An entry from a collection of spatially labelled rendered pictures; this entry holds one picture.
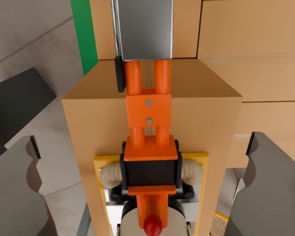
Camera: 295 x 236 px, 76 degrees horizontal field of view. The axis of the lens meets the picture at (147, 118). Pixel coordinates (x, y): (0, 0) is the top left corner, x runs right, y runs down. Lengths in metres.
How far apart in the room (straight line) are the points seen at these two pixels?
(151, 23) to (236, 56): 0.67
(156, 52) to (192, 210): 0.45
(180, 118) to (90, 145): 0.23
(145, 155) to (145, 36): 0.17
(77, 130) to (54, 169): 1.57
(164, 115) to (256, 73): 0.70
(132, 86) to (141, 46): 0.05
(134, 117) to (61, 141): 1.54
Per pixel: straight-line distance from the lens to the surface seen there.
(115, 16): 0.25
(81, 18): 1.38
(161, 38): 0.24
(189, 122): 0.45
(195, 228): 0.71
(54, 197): 2.33
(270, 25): 0.91
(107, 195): 0.57
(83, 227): 1.67
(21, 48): 1.57
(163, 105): 0.26
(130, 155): 0.30
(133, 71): 0.25
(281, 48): 0.95
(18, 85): 1.37
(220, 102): 0.45
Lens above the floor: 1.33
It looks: 61 degrees down
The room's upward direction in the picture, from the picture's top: 179 degrees clockwise
